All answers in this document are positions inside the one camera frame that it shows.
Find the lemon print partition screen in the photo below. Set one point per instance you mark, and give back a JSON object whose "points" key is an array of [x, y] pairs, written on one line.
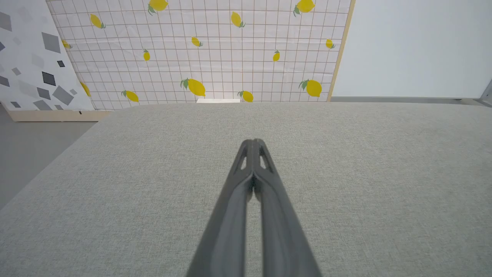
{"points": [[250, 61]]}

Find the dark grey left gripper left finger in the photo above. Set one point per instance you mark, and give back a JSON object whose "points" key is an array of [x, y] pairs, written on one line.
{"points": [[226, 231]]}

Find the grey diamond print partition screen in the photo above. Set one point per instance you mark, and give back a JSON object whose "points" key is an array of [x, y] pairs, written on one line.
{"points": [[30, 57]]}

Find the grey metal frame piece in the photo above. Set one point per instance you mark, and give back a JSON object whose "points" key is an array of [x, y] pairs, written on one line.
{"points": [[487, 94]]}

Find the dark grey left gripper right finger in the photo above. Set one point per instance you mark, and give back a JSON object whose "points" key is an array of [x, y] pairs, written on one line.
{"points": [[284, 238]]}

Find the grey fabric sofa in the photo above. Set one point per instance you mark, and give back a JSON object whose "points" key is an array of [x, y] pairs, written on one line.
{"points": [[384, 173]]}

